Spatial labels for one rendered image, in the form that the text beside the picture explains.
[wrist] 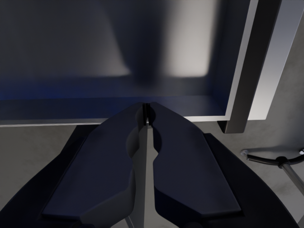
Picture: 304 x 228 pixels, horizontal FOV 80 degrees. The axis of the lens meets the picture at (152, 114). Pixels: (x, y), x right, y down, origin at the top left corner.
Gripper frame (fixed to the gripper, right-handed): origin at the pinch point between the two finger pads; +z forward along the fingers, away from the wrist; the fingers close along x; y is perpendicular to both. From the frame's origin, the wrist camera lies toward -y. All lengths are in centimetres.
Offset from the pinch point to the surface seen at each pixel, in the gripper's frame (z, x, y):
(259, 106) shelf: 3.6, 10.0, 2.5
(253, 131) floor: 91, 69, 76
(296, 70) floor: 91, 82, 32
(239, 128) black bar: 1.6, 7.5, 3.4
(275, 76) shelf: 3.7, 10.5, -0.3
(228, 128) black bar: 1.6, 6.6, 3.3
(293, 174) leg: 67, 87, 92
